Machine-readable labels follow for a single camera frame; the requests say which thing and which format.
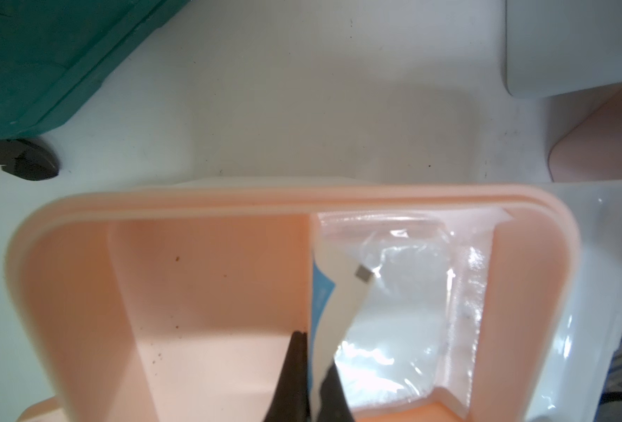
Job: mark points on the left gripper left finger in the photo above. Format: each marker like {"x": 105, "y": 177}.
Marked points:
{"x": 290, "y": 402}

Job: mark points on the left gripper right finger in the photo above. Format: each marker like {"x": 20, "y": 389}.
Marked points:
{"x": 333, "y": 407}

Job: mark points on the pink tray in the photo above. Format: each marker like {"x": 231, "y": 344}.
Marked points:
{"x": 178, "y": 304}

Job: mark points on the pink first aid box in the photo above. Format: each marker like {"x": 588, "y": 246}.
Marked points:
{"x": 592, "y": 151}

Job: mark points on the blue box orange trim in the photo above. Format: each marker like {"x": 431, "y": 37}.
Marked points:
{"x": 556, "y": 47}

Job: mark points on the orange black pliers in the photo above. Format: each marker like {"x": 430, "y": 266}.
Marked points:
{"x": 27, "y": 159}

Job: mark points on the green plastic tool case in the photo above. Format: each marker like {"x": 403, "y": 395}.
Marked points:
{"x": 54, "y": 55}

